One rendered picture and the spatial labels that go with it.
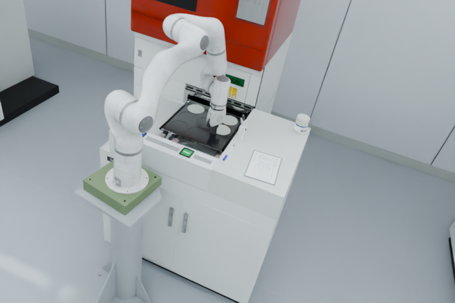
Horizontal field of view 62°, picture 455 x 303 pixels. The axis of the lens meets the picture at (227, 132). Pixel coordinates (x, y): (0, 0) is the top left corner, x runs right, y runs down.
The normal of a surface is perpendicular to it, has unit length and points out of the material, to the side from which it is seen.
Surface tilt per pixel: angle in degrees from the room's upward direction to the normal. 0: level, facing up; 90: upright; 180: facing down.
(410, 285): 0
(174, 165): 90
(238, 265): 90
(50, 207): 0
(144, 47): 90
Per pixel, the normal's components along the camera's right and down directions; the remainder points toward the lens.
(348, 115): -0.36, 0.50
